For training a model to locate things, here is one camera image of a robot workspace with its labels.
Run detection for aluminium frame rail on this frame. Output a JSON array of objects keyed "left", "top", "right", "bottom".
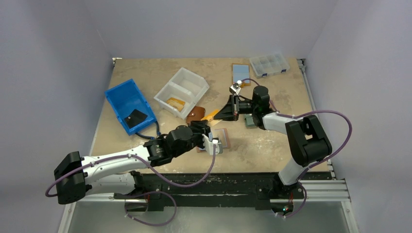
[{"left": 58, "top": 58, "right": 360, "bottom": 233}]

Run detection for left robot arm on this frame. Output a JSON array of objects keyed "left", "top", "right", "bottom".
[{"left": 51, "top": 120, "right": 222, "bottom": 205}]

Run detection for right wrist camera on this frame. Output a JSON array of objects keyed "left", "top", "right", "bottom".
[{"left": 229, "top": 81, "right": 243, "bottom": 96}]

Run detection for black card holder in bin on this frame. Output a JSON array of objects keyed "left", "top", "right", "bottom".
[{"left": 124, "top": 109, "right": 147, "bottom": 129}]

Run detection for gold card from holder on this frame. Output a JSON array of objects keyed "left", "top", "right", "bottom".
[{"left": 201, "top": 109, "right": 222, "bottom": 127}]

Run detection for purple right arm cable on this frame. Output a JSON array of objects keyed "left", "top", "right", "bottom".
[{"left": 240, "top": 78, "right": 353, "bottom": 219}]

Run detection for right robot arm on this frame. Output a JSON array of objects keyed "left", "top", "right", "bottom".
[{"left": 214, "top": 85, "right": 332, "bottom": 186}]

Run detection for clear plastic organizer box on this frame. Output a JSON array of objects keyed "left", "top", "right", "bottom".
[{"left": 249, "top": 53, "right": 290, "bottom": 78}]

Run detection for orange open card holder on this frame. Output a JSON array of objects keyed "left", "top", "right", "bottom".
[{"left": 232, "top": 64, "right": 251, "bottom": 86}]

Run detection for green card holder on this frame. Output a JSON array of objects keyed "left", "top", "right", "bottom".
[{"left": 244, "top": 116, "right": 256, "bottom": 129}]

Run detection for white double compartment bin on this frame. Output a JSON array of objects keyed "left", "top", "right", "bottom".
[{"left": 154, "top": 67, "right": 209, "bottom": 119}]

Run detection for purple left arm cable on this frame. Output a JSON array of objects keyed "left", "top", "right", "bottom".
[{"left": 45, "top": 143, "right": 218, "bottom": 227}]

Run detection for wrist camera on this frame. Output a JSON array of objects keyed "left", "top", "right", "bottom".
[
  {"left": 229, "top": 81, "right": 243, "bottom": 96},
  {"left": 202, "top": 133, "right": 223, "bottom": 155}
]

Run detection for black mounting base plate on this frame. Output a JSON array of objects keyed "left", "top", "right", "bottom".
[{"left": 113, "top": 172, "right": 333, "bottom": 213}]

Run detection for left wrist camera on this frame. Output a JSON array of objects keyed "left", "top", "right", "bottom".
[{"left": 202, "top": 133, "right": 223, "bottom": 155}]

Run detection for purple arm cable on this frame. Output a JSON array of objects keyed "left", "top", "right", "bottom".
[
  {"left": 45, "top": 143, "right": 218, "bottom": 227},
  {"left": 240, "top": 78, "right": 353, "bottom": 219}
]

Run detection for blue plastic bin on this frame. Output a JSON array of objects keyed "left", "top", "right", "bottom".
[{"left": 104, "top": 79, "right": 157, "bottom": 135}]

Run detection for brown leather card holder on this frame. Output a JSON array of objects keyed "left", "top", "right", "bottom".
[{"left": 186, "top": 106, "right": 206, "bottom": 125}]

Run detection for blue handled wire cutters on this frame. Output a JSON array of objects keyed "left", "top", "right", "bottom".
[{"left": 135, "top": 120, "right": 162, "bottom": 141}]

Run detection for gold credit card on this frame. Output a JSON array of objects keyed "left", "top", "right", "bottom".
[{"left": 166, "top": 97, "right": 186, "bottom": 112}]

